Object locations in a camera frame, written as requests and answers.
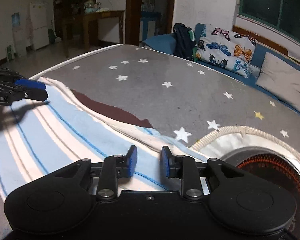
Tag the wooden door frame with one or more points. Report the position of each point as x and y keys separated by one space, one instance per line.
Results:
x=130 y=12

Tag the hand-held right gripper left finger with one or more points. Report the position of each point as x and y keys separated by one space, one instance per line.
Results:
x=132 y=162

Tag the grey pillow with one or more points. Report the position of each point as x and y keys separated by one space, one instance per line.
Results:
x=282 y=82

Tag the book on window sill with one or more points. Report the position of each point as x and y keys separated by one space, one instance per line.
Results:
x=297 y=57

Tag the wooden table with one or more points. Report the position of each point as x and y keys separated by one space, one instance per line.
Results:
x=107 y=13

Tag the wooden shelf cabinet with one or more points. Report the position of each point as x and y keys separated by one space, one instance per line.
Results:
x=65 y=5

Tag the water dispenser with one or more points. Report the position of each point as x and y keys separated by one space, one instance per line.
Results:
x=18 y=35

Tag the black backpack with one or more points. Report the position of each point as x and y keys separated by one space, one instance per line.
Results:
x=183 y=42

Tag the teal kettle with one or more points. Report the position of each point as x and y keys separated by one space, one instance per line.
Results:
x=89 y=8

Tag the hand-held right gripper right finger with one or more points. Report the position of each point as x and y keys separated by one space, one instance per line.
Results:
x=165 y=163

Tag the blue sofa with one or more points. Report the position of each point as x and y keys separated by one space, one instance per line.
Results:
x=160 y=42

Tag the blue cabinet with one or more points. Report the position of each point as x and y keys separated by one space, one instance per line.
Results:
x=150 y=26

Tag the grey star-print mattress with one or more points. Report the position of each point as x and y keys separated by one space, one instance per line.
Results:
x=177 y=92

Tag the light blue striped garment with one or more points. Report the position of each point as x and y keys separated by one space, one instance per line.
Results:
x=52 y=135

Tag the broom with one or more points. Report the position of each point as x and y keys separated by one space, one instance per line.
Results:
x=57 y=40

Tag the round cushion with cream rim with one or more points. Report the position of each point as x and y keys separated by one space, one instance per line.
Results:
x=240 y=140

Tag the window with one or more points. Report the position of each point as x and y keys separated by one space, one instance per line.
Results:
x=277 y=5

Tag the green crate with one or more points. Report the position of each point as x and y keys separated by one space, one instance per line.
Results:
x=51 y=35

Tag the dark maroon cloth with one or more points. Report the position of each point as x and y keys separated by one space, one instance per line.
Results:
x=110 y=112

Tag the white refrigerator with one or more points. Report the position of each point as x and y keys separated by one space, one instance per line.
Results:
x=38 y=22

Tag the large butterfly-print cushion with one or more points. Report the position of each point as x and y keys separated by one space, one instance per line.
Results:
x=222 y=50

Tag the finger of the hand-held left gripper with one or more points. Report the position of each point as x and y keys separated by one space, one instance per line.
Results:
x=36 y=95
x=30 y=84

